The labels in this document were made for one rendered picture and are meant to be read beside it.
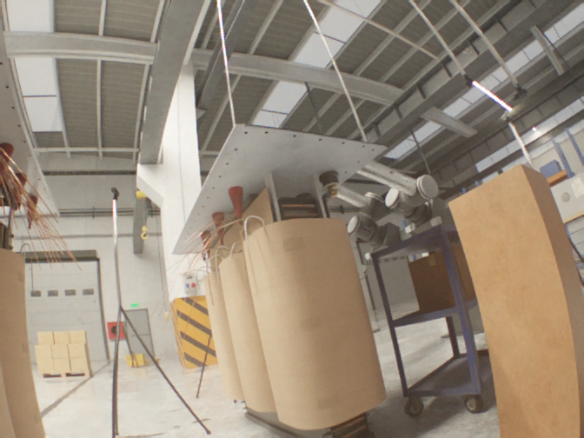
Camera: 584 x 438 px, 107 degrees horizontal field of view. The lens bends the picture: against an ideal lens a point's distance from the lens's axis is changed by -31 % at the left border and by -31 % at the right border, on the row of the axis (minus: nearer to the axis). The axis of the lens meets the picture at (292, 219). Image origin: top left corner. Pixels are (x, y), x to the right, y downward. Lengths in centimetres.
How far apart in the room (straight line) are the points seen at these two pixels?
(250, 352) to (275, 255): 61
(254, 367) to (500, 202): 134
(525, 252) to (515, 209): 13
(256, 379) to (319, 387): 50
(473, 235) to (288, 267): 70
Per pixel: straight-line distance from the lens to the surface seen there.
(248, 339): 166
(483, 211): 106
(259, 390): 169
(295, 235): 128
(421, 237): 146
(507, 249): 104
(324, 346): 125
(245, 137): 121
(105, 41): 1144
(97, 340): 1484
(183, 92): 931
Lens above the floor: 68
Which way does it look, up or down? 18 degrees up
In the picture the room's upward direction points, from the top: 13 degrees counter-clockwise
